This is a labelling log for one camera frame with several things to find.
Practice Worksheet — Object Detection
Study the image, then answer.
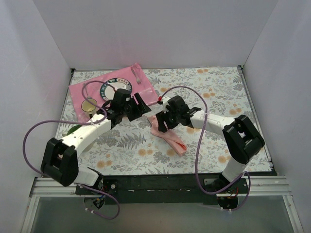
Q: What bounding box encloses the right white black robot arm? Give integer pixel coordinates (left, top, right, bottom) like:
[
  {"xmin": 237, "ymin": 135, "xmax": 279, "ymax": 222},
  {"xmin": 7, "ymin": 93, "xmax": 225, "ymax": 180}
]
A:
[{"xmin": 156, "ymin": 96, "xmax": 265, "ymax": 195}]

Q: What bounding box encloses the pink floral placemat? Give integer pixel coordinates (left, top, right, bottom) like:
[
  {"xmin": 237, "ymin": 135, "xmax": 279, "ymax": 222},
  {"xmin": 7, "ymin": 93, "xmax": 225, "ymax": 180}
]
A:
[{"xmin": 69, "ymin": 63, "xmax": 158, "ymax": 122}]

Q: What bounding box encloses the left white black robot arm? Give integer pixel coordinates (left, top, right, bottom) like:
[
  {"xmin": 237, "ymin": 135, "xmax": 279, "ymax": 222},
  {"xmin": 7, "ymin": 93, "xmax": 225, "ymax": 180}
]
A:
[{"xmin": 40, "ymin": 89, "xmax": 151, "ymax": 194}]

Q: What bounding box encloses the white plate dark rim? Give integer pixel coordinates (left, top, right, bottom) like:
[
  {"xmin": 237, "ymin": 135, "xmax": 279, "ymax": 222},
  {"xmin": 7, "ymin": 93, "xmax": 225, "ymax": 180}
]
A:
[{"xmin": 100, "ymin": 78, "xmax": 133, "ymax": 101}]

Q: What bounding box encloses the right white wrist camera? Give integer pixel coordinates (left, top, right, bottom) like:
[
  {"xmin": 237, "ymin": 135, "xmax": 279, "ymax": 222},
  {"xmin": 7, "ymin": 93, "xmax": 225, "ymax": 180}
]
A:
[{"xmin": 158, "ymin": 96, "xmax": 171, "ymax": 113}]

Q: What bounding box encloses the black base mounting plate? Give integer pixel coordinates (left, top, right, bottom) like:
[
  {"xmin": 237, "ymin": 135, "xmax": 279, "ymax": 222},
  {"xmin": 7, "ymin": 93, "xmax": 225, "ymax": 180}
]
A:
[{"xmin": 75, "ymin": 173, "xmax": 249, "ymax": 209}]

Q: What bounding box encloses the silver spoon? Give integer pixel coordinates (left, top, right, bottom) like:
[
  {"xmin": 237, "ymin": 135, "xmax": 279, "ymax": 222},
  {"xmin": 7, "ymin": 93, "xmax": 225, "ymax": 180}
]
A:
[{"xmin": 82, "ymin": 83, "xmax": 92, "ymax": 100}]

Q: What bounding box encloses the cream enamel mug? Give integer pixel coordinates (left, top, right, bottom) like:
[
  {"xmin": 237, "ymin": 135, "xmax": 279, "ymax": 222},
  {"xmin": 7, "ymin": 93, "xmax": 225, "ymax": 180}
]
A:
[{"xmin": 81, "ymin": 98, "xmax": 98, "ymax": 120}]

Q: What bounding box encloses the silver fork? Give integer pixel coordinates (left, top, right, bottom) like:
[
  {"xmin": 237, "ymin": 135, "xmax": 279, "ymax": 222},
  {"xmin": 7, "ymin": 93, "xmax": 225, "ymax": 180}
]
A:
[{"xmin": 131, "ymin": 68, "xmax": 141, "ymax": 84}]

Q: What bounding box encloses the green interior floral mug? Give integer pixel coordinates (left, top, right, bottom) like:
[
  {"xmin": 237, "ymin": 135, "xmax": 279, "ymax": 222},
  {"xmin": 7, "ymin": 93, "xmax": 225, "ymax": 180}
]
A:
[{"xmin": 62, "ymin": 125, "xmax": 81, "ymax": 137}]

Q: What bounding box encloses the salmon pink satin napkin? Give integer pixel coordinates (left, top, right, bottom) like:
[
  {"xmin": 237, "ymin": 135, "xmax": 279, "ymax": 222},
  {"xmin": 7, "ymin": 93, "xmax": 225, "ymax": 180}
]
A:
[{"xmin": 147, "ymin": 116, "xmax": 187, "ymax": 156}]

